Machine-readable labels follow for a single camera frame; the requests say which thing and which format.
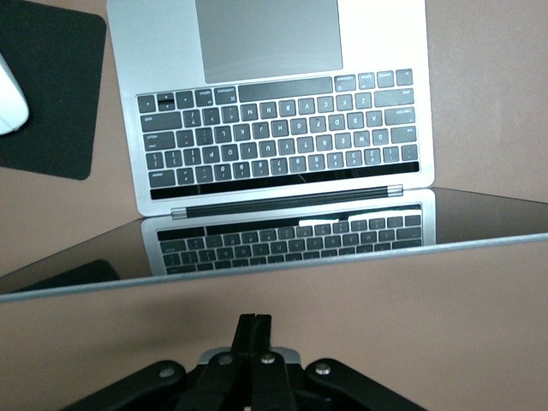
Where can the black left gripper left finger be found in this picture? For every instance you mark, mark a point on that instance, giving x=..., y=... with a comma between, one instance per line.
x=222, y=385

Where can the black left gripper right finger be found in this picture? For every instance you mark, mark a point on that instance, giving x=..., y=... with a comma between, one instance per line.
x=274, y=385

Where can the silver laptop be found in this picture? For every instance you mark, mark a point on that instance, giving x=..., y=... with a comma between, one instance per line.
x=274, y=43

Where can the black mouse pad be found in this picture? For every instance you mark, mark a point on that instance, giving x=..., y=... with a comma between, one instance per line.
x=55, y=85

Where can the white computer mouse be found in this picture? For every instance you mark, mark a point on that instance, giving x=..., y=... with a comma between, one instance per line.
x=10, y=103

